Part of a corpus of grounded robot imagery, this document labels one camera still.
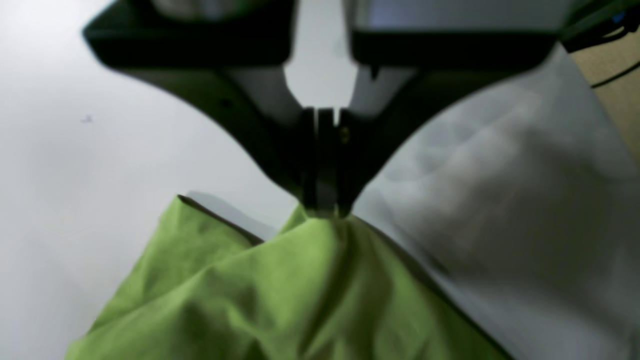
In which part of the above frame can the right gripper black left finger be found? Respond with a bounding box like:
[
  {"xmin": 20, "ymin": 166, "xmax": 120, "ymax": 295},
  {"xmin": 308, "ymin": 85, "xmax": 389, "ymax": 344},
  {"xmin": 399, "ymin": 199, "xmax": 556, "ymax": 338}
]
[{"xmin": 82, "ymin": 0, "xmax": 322, "ymax": 212}]

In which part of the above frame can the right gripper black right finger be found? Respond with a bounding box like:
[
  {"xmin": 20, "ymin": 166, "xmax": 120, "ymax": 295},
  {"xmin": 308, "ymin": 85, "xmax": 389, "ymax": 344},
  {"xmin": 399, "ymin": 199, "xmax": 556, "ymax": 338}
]
[{"xmin": 333, "ymin": 0, "xmax": 566, "ymax": 217}]

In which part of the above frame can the green T-shirt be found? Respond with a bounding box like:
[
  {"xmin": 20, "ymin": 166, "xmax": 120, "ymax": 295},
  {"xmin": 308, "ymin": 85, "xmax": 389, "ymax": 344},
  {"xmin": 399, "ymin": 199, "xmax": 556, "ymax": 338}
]
[{"xmin": 65, "ymin": 195, "xmax": 512, "ymax": 360}]

